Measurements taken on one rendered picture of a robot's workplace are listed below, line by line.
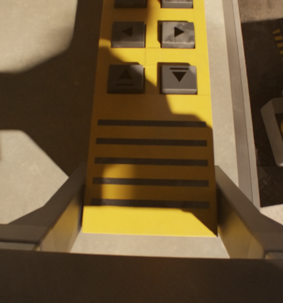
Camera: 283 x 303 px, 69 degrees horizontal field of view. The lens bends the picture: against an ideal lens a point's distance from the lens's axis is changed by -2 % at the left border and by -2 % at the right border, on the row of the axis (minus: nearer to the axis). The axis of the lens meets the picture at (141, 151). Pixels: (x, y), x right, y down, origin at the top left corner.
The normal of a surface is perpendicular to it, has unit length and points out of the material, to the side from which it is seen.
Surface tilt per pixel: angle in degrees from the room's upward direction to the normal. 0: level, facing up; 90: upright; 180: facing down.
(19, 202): 0
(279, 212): 0
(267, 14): 0
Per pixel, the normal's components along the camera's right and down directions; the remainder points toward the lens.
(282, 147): -0.99, 0.14
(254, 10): -0.02, -0.23
